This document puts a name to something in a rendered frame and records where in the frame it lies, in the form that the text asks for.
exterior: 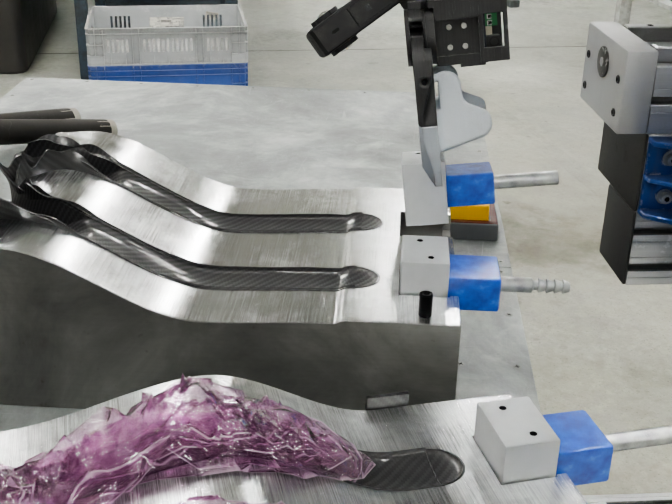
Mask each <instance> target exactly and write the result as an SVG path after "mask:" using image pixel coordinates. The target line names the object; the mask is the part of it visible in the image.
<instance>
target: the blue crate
mask: <svg viewBox="0 0 672 504"><path fill-rule="evenodd" d="M87 66H88V64H87ZM88 74H89V75H88V77H89V80H109V81H134V82H160V83H186V84H212V85H238V86H248V62H247V63H213V64H167V65H121V66H88Z"/></svg>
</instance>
